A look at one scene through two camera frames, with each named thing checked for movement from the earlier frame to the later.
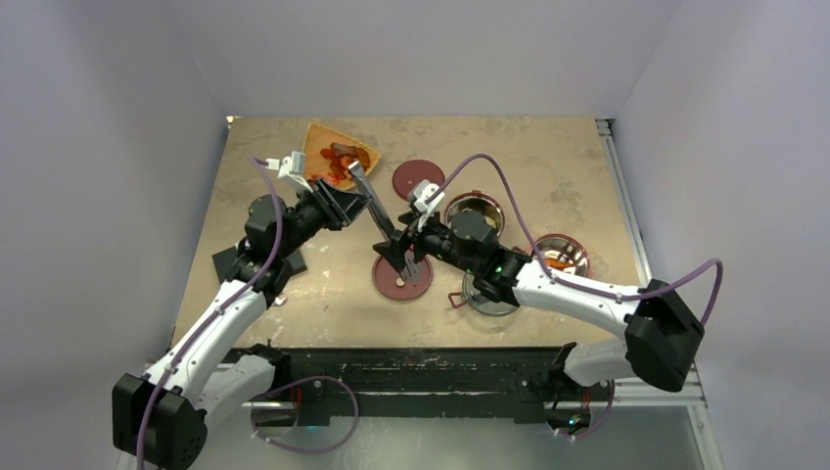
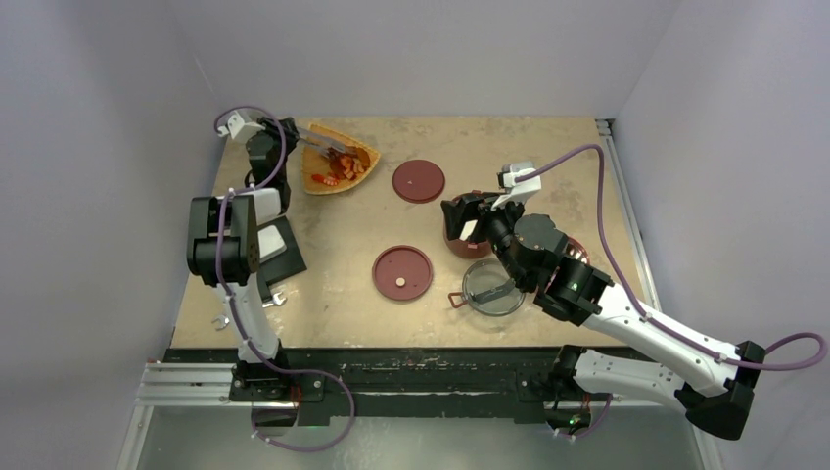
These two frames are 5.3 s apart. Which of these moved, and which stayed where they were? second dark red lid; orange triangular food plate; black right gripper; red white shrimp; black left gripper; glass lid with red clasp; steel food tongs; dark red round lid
Moved: black right gripper; black left gripper; steel food tongs
Stayed: glass lid with red clasp; orange triangular food plate; dark red round lid; red white shrimp; second dark red lid
